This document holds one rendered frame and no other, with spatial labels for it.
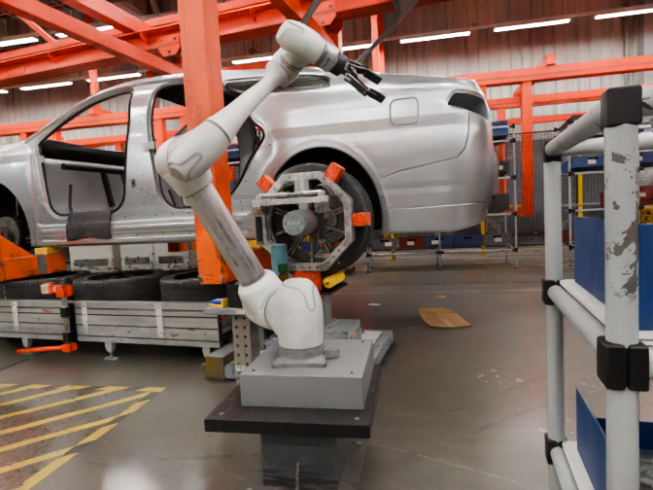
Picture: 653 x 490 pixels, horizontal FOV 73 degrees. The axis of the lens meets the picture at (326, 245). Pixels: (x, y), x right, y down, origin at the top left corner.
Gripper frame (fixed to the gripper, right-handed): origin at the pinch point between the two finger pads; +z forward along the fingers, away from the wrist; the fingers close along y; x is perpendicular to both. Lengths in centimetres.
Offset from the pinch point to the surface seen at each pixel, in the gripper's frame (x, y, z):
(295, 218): -84, -11, 11
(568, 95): -48, -553, 517
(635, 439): 37, 140, -14
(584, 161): -61, -312, 418
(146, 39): -254, -409, -121
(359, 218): -69, -13, 40
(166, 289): -196, -23, -25
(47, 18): -185, -237, -177
